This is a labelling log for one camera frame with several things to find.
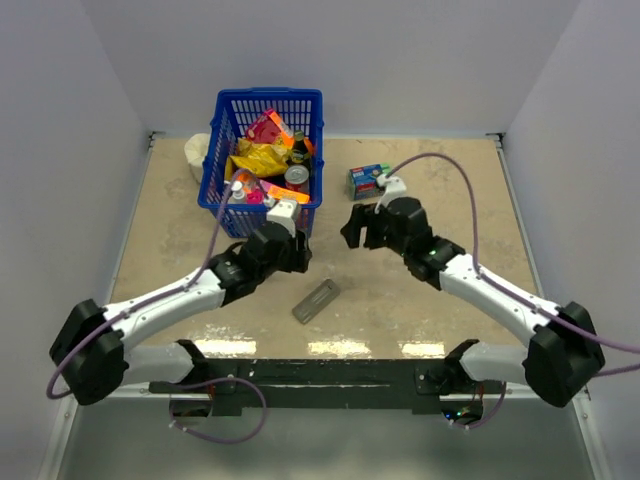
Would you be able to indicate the grey remote control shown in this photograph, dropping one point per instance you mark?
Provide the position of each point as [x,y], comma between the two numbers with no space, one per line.
[316,301]

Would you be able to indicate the sponge pack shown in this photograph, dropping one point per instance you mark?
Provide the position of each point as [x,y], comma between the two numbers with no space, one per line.
[361,182]

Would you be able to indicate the white paper roll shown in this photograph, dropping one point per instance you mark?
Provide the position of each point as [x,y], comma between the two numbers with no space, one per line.
[195,151]

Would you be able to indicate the white pump bottle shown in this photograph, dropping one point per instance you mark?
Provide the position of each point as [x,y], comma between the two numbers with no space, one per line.
[237,195]

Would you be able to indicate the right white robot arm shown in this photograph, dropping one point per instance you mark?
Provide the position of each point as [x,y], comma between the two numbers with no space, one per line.
[557,355]

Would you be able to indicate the pink orange snack box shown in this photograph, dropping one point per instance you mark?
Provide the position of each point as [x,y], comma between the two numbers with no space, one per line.
[270,128]

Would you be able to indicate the pink small box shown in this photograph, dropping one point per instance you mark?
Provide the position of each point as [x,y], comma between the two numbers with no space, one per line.
[254,197]

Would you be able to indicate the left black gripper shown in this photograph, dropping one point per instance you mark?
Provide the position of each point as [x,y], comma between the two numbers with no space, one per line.
[300,253]

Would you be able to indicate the metal tin can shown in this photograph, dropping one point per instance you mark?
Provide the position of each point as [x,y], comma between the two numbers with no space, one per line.
[297,178]

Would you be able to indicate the blue plastic basket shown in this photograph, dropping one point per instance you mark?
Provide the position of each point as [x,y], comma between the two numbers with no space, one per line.
[235,110]

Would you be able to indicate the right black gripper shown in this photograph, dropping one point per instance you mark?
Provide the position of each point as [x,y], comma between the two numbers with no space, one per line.
[363,216]

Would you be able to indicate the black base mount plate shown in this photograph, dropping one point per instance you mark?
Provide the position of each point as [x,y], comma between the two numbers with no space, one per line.
[418,386]

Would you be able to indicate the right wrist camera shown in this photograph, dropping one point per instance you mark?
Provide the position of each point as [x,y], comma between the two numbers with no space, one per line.
[392,186]

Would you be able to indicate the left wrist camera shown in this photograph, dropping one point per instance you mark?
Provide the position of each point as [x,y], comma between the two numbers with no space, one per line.
[284,212]

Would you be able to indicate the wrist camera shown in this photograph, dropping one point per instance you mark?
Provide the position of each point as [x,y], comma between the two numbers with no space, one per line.
[392,186]
[284,212]

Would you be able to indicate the dark sauce bottle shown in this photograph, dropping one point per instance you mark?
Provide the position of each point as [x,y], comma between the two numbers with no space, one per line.
[300,152]

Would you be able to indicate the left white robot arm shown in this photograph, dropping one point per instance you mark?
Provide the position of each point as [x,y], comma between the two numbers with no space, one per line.
[98,348]

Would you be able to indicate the yellow chips bag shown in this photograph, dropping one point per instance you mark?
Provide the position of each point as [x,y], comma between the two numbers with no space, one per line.
[263,160]

